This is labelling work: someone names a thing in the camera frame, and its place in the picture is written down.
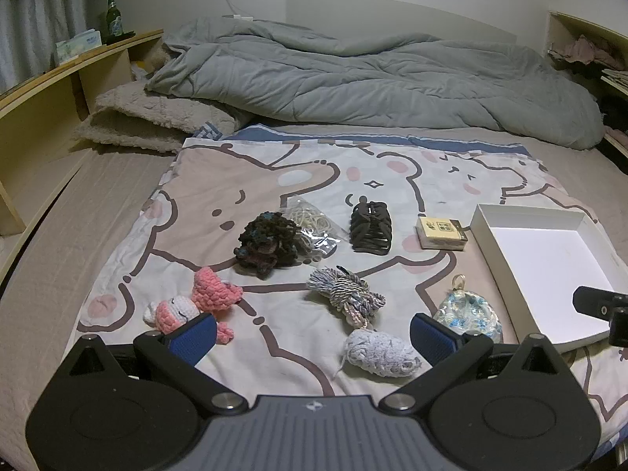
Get printed cartoon blanket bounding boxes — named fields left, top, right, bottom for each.
left=76, top=125, right=628, bottom=447

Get white tissue packet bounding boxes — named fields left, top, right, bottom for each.
left=55, top=28, right=102, bottom=64

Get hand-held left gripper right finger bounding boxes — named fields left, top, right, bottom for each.
left=380, top=313, right=572, bottom=410

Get floral coin pouch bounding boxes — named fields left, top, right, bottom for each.
left=432, top=275, right=504, bottom=345

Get clear bag of rubber bands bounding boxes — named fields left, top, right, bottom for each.
left=282, top=196, right=349, bottom=262

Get yellow tissue pack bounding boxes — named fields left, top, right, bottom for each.
left=414, top=216, right=471, bottom=252

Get wooden open shelf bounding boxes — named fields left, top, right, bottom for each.
left=547, top=10, right=628, bottom=172

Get grey comforter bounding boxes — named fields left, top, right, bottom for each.
left=144, top=16, right=605, bottom=150

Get dark brown crochet scrunchie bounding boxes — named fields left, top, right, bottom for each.
left=233, top=212, right=301, bottom=279

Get beige fluffy blanket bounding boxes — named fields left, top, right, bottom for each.
left=73, top=81, right=246, bottom=153

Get bundle of black hair ties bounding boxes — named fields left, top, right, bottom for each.
left=348, top=196, right=394, bottom=255

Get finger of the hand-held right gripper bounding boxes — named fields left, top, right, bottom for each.
left=573, top=285, right=628, bottom=349

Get beige bed sheet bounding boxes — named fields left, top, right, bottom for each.
left=0, top=122, right=628, bottom=471

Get grey striped scrunchie bundle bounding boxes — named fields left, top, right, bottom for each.
left=307, top=266, right=387, bottom=330

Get pink crochet doll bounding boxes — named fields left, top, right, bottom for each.
left=142, top=266, right=245, bottom=347

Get light grey knit scrunchie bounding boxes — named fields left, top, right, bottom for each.
left=335, top=328, right=423, bottom=378

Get grey curtain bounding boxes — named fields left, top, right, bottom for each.
left=0, top=0, right=106, bottom=96

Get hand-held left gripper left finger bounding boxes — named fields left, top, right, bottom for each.
left=64, top=313, right=248, bottom=415

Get green glass bottle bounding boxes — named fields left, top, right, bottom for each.
left=102, top=0, right=123, bottom=44

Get pink crumpled clothes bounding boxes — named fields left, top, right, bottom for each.
left=549, top=34, right=626, bottom=67

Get wooden bedside shelf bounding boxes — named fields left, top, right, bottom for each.
left=0, top=29, right=165, bottom=256

